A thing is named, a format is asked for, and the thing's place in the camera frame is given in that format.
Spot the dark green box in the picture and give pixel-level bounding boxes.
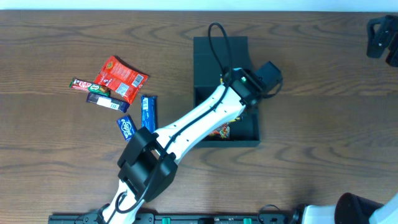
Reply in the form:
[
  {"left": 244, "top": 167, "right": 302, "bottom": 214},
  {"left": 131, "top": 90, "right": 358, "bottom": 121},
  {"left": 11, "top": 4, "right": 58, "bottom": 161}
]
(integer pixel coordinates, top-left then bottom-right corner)
[{"left": 193, "top": 36, "right": 261, "bottom": 147}]

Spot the Haribo gummy bag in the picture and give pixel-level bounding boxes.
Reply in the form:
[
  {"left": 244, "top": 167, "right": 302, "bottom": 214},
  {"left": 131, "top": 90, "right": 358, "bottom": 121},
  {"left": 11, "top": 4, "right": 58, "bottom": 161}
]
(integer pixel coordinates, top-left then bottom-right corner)
[{"left": 208, "top": 123, "right": 230, "bottom": 139}]

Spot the blue Oreo cookie pack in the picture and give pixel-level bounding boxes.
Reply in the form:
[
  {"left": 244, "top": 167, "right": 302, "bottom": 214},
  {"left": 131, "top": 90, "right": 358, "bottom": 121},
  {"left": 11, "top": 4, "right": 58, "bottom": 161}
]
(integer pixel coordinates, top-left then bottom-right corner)
[{"left": 141, "top": 95, "right": 157, "bottom": 133}]

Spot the red candy bag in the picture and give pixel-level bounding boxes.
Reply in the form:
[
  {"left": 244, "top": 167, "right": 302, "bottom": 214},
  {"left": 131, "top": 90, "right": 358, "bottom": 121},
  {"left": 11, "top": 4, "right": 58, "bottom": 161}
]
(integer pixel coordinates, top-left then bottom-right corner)
[{"left": 94, "top": 56, "right": 149, "bottom": 104}]

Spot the yellow candy bag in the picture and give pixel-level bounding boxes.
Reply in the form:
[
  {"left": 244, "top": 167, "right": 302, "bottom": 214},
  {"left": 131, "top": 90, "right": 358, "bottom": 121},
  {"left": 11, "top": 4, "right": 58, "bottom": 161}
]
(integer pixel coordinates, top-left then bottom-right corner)
[{"left": 220, "top": 78, "right": 242, "bottom": 123}]

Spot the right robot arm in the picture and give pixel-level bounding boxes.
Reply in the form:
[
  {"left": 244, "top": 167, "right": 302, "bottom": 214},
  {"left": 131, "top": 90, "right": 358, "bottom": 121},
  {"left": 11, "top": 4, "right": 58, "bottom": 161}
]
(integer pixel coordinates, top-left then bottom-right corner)
[{"left": 289, "top": 15, "right": 397, "bottom": 224}]

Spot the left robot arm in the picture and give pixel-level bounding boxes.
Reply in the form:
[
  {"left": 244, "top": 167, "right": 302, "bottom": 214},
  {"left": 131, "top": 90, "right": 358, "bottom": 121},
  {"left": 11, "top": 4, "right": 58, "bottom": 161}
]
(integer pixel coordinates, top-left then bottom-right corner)
[{"left": 99, "top": 62, "right": 283, "bottom": 223}]

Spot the blue Eclipse mints tin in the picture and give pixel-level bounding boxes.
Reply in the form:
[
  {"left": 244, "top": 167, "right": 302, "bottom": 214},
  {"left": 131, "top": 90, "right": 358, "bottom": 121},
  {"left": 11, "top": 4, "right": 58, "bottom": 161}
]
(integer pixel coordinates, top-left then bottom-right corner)
[{"left": 116, "top": 115, "right": 137, "bottom": 142}]

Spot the dark blue chocolate bar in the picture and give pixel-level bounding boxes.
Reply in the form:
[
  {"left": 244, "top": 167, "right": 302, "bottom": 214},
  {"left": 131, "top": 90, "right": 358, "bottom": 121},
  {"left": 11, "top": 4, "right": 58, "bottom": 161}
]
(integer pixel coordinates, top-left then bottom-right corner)
[{"left": 86, "top": 93, "right": 130, "bottom": 113}]

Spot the KitKat Milo bar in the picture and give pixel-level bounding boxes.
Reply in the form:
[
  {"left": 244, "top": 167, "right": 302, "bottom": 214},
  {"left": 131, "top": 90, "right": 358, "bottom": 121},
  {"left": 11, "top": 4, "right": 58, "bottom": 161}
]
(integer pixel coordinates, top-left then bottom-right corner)
[{"left": 69, "top": 77, "right": 110, "bottom": 96}]

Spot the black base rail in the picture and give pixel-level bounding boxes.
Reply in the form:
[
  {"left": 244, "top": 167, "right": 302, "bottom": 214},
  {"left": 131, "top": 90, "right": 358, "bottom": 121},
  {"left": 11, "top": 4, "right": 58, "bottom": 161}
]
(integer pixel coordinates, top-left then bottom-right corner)
[{"left": 48, "top": 213, "right": 299, "bottom": 224}]

